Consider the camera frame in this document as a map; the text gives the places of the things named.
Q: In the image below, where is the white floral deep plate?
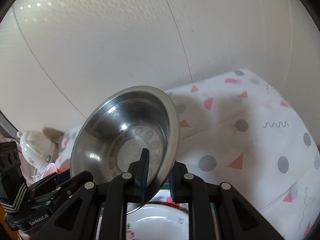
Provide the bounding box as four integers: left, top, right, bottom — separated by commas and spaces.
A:
126, 189, 189, 239

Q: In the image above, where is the stainless steel bowl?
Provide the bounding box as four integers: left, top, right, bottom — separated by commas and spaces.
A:
70, 86, 180, 213

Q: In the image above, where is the red plastic bowl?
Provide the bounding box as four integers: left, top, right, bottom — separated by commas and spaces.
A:
42, 159, 70, 178

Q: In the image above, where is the white ceramic electric kettle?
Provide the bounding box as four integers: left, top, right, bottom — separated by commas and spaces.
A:
17, 130, 59, 182

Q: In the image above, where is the white patterned tablecloth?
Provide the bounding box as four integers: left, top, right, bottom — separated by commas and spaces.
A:
57, 69, 319, 239

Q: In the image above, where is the grey metal window frame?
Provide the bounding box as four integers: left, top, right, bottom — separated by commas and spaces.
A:
0, 111, 19, 141

